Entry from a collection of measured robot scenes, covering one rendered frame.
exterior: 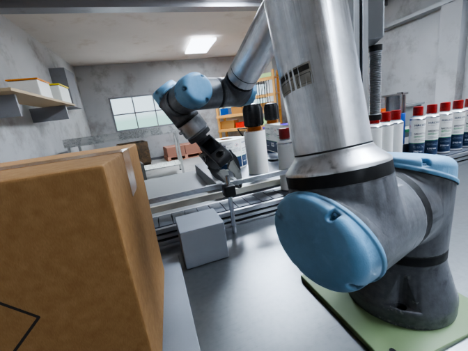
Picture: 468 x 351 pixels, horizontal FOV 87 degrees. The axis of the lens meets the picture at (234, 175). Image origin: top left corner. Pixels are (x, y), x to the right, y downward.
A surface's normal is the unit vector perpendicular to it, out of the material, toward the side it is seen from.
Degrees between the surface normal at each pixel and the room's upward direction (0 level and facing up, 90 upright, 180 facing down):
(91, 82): 90
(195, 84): 82
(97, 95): 90
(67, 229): 90
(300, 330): 0
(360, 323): 2
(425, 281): 72
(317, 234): 96
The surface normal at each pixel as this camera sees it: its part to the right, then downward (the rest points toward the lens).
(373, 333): -0.10, -0.97
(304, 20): -0.39, 0.14
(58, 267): 0.25, 0.21
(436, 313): 0.05, -0.07
